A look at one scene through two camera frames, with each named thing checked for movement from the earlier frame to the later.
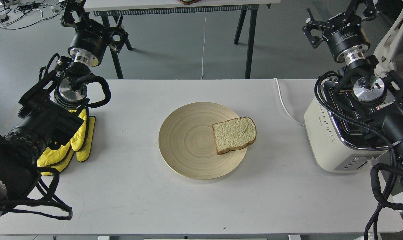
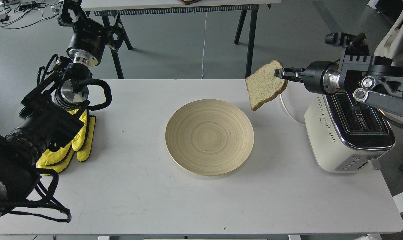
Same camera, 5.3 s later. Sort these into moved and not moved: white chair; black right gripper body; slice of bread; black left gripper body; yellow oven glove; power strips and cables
Moved: black right gripper body; slice of bread
Not moved: yellow oven glove; black left gripper body; white chair; power strips and cables
